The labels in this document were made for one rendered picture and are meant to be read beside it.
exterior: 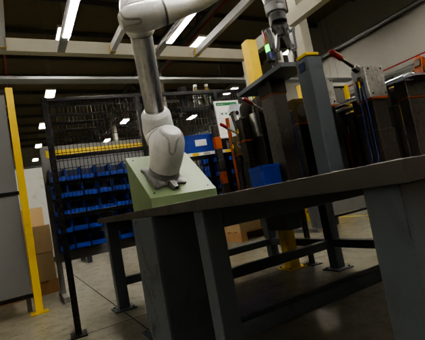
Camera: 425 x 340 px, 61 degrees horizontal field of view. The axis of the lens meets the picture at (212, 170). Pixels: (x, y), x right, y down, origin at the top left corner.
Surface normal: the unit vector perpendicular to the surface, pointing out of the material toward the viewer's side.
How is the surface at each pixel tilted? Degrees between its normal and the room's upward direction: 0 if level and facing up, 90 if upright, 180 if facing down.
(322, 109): 90
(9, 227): 90
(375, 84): 90
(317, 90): 90
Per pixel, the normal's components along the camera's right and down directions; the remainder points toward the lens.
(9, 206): 0.47, -0.15
